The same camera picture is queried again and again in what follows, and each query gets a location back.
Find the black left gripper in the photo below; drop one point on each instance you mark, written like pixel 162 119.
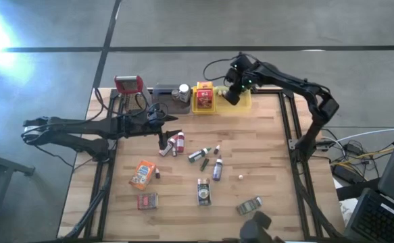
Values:
pixel 149 130

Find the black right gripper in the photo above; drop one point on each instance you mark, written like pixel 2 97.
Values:
pixel 242 74

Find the large red food colouring bottle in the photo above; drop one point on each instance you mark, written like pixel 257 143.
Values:
pixel 180 143

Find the small black-labelled dropper bottle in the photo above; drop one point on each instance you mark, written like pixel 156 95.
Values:
pixel 224 92

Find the white-lidded clear jar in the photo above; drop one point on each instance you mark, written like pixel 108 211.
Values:
pixel 184 91

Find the red fruit snack box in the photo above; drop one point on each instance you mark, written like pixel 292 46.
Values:
pixel 204 99

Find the red tin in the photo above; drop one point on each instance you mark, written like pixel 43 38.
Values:
pixel 147 201

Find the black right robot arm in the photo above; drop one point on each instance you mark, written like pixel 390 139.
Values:
pixel 294 84

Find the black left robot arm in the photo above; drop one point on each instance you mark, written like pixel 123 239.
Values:
pixel 81 125

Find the pink labelled bottle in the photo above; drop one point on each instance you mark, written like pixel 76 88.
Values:
pixel 166 148

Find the grey plastic bin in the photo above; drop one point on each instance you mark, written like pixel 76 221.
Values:
pixel 164 101

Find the yellow perforated basket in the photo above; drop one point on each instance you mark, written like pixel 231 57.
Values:
pixel 194 101

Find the translucent yellow-green bin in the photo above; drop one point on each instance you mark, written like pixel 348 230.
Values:
pixel 220 104

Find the green food colouring bottle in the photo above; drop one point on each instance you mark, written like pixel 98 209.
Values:
pixel 198 154

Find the dark green small tube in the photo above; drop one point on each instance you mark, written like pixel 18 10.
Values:
pixel 204 164

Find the small brown dropper bottle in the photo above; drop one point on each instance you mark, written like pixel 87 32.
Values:
pixel 216 150

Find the orange food box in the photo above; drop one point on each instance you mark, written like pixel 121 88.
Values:
pixel 142 175

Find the blue food colouring bottle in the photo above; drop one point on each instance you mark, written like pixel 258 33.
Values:
pixel 217 170

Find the spice jar labelled SPICES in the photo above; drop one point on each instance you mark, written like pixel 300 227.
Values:
pixel 203 192

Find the black power brick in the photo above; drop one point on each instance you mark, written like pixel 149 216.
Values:
pixel 343 173

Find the black floor stand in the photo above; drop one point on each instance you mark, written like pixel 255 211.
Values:
pixel 7 163

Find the open grey laptop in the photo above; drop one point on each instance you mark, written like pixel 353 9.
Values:
pixel 379 219

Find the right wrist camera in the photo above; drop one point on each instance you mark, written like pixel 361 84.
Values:
pixel 230 76

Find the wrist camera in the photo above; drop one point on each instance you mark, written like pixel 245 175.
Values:
pixel 230 76
pixel 154 119

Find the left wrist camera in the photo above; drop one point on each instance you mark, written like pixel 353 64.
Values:
pixel 154 119

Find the black table frame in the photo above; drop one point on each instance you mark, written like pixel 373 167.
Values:
pixel 303 206

